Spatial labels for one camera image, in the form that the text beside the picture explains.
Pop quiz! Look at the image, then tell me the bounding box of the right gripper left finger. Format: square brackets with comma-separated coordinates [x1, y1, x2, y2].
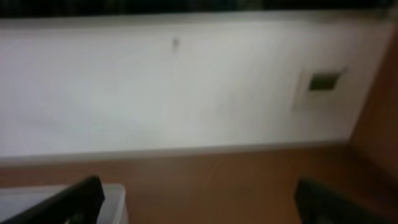
[1, 175, 105, 224]

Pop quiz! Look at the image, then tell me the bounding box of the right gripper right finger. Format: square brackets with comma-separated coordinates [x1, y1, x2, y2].
[294, 178, 392, 224]

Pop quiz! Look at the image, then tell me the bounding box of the clear plastic container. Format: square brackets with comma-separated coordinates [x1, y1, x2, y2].
[1, 180, 129, 224]

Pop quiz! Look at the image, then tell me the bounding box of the white wall control panel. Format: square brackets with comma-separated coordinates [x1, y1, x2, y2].
[292, 67, 348, 110]

